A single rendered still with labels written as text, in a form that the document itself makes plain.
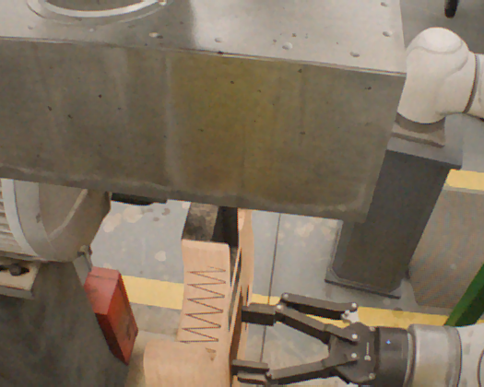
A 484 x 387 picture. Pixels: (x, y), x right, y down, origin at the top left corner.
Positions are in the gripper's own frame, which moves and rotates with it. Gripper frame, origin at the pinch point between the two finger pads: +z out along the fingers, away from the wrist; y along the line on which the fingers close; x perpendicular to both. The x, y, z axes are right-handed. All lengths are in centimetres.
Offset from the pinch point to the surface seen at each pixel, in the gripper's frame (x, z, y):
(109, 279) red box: -44, 35, 34
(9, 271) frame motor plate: 4.3, 29.9, 2.2
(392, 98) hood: 42.0, -10.1, -5.6
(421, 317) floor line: -105, -53, 73
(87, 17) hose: 44.5, 9.0, -3.4
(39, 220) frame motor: 20.0, 19.9, -1.0
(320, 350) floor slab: -106, -19, 56
